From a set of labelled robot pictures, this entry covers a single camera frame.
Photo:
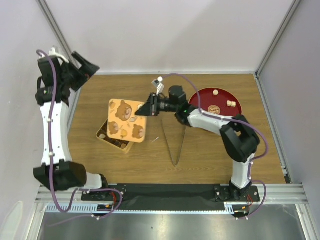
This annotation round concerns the gold chocolate box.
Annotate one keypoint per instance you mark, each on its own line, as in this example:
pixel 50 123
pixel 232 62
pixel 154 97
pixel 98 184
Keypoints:
pixel 115 141

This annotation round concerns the aluminium frame rail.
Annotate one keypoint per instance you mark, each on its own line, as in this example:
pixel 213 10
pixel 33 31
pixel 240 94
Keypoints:
pixel 101 203

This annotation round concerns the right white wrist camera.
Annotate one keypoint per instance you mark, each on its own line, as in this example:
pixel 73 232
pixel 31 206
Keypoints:
pixel 158 84

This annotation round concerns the silver tin lid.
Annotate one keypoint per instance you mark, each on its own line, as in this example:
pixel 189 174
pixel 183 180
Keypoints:
pixel 121 110

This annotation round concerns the white heart chocolate top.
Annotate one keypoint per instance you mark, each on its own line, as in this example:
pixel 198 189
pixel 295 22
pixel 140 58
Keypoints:
pixel 215 92

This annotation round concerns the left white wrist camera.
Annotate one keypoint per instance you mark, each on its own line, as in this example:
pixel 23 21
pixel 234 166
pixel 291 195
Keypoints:
pixel 53 52

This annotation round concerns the round red plate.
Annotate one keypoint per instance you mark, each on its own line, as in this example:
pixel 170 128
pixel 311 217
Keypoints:
pixel 218 104

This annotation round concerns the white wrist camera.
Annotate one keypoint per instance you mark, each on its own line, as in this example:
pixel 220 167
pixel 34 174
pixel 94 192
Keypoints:
pixel 158 84
pixel 53 52

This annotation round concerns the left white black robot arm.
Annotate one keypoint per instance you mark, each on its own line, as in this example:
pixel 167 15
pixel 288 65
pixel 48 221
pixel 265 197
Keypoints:
pixel 59 77

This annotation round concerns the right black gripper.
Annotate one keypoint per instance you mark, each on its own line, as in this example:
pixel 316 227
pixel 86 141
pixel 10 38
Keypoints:
pixel 150 108

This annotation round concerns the white chocolate pair right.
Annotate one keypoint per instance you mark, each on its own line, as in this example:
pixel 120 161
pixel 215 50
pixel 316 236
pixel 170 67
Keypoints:
pixel 232 104

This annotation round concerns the brown metal tongs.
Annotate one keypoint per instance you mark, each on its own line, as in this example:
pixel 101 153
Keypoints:
pixel 174 136

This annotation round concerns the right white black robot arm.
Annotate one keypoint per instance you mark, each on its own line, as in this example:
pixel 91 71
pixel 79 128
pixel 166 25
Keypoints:
pixel 239 139

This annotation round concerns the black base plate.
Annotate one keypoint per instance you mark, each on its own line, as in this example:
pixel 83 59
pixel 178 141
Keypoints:
pixel 181 197

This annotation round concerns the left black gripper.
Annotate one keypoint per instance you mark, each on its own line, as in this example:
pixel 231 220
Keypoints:
pixel 85 73

